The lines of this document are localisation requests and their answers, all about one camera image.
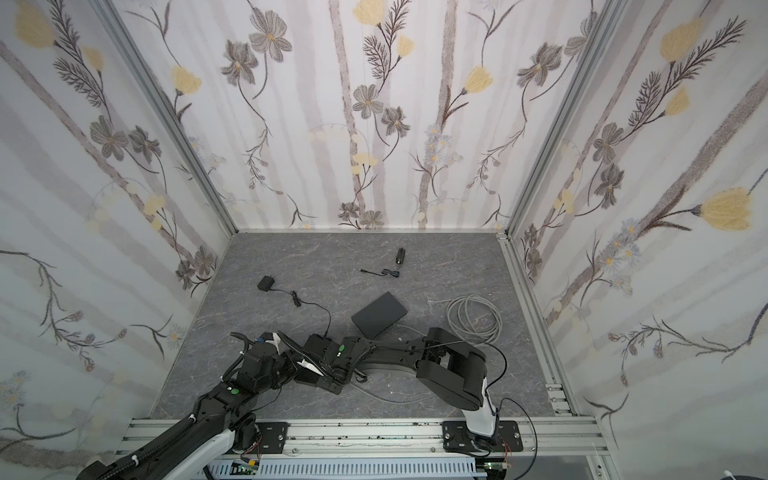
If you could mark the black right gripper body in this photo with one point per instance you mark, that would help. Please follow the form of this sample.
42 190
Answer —
363 352

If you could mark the grey flat network switch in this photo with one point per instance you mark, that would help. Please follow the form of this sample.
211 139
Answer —
379 315

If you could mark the white slotted cable duct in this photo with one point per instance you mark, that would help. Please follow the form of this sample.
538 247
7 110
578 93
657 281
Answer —
376 468

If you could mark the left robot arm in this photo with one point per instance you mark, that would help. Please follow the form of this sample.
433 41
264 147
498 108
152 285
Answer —
217 419

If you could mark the black power adapter with cable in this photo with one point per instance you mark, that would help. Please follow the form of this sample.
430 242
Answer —
267 284

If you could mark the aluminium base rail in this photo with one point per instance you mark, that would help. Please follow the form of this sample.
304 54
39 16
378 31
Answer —
545 436

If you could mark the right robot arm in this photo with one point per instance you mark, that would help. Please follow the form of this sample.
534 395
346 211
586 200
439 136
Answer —
449 367

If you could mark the black ribbed network switch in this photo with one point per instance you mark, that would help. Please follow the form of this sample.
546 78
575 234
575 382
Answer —
307 376

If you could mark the aluminium corner frame right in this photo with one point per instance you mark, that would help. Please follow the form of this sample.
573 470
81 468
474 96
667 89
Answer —
595 47

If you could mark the aluminium corner frame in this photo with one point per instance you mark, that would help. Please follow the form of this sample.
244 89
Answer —
120 37
595 47

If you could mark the aluminium corner frame left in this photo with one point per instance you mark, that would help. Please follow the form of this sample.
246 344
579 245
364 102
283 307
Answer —
120 37

